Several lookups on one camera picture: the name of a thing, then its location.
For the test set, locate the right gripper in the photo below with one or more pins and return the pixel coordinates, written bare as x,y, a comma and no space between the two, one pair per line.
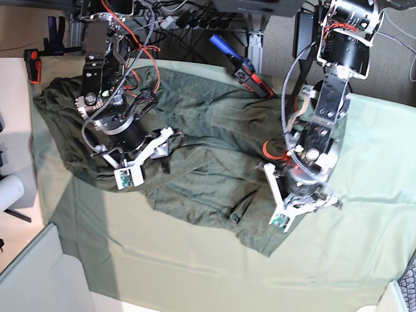
128,139

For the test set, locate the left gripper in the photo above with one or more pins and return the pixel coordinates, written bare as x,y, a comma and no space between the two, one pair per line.
298,183

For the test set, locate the green long-sleeve T-shirt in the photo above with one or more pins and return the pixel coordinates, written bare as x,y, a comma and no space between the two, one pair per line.
213,180

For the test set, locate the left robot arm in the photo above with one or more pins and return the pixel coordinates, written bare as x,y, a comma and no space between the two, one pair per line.
343,36

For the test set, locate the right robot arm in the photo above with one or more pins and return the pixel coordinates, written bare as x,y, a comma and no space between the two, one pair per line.
112,102

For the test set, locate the blue bar clamp centre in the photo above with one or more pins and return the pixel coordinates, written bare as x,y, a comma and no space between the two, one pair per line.
244,70

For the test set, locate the blue bar clamp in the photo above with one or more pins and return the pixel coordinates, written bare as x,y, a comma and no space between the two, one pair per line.
53,47
244,70

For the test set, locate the light green table cloth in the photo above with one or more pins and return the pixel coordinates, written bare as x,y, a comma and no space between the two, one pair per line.
336,259

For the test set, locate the black power strip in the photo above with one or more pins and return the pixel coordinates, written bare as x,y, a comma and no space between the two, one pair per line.
189,20

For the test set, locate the patterned grey basket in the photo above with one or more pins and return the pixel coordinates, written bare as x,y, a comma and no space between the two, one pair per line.
407,285

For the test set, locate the black power adapter pair left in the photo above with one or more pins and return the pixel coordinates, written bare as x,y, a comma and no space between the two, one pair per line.
304,31

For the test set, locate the blue bar clamp left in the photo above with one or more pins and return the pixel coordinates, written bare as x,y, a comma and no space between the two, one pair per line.
53,47

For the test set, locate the white cylinder roll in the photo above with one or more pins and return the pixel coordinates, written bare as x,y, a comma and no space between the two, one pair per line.
11,190

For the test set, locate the light green bin left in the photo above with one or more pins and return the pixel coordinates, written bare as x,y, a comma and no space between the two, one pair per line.
43,278

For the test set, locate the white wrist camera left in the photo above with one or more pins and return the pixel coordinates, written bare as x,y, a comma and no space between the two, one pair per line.
287,210

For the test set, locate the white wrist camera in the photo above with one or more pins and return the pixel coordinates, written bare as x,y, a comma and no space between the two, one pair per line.
129,173
287,210

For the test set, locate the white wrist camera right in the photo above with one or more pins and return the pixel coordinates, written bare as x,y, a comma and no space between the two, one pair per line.
129,173

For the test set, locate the aluminium frame leg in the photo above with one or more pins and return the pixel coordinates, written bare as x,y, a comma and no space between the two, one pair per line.
255,29

